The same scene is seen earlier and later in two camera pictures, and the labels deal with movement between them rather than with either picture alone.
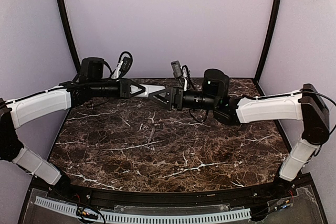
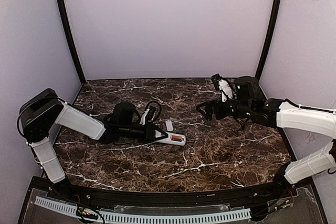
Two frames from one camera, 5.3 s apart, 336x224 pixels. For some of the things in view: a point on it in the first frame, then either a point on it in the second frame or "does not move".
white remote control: [150, 88] to [173, 138]
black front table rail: [73, 189] does not move
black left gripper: [124, 88] to [149, 131]
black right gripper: [176, 98] to [218, 107]
